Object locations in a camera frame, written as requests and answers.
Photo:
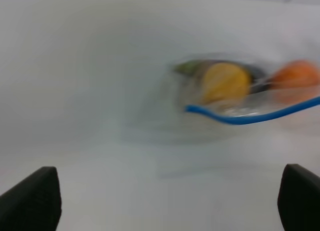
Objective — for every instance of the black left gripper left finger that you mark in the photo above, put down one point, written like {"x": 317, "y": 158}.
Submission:
{"x": 34, "y": 204}

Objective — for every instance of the orange fruit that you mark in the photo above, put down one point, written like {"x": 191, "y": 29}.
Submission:
{"x": 296, "y": 82}

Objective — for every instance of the dark purple eggplant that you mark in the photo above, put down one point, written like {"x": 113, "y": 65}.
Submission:
{"x": 258, "y": 77}

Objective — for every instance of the clear zip bag blue seal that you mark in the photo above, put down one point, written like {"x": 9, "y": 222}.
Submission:
{"x": 158, "y": 138}

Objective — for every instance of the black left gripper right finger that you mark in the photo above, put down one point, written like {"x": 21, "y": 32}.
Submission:
{"x": 299, "y": 199}

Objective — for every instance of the yellow pear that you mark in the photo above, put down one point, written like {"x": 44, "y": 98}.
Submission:
{"x": 225, "y": 81}

